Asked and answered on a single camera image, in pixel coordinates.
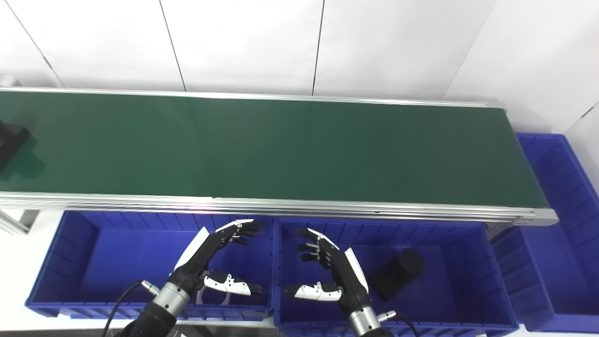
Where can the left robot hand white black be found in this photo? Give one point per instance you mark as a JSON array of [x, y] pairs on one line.
[[201, 255]]

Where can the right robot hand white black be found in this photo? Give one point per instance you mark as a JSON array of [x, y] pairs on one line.
[[348, 276]]

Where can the white square part round hole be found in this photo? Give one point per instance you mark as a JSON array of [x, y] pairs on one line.
[[200, 296]]

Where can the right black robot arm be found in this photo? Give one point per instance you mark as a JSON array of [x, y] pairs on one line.
[[365, 323]]

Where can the black cylinder block part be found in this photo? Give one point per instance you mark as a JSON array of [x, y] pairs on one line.
[[11, 140], [398, 274]]

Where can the blue plastic bin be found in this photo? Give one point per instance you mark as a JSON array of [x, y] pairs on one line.
[[561, 234], [449, 290], [117, 262]]

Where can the green conveyor belt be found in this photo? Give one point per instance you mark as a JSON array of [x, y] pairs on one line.
[[281, 206], [281, 150]]

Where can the aluminium conveyor leg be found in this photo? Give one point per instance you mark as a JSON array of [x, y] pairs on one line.
[[18, 222]]

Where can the grey conveyor end housing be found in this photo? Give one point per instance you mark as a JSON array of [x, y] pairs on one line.
[[9, 80]]

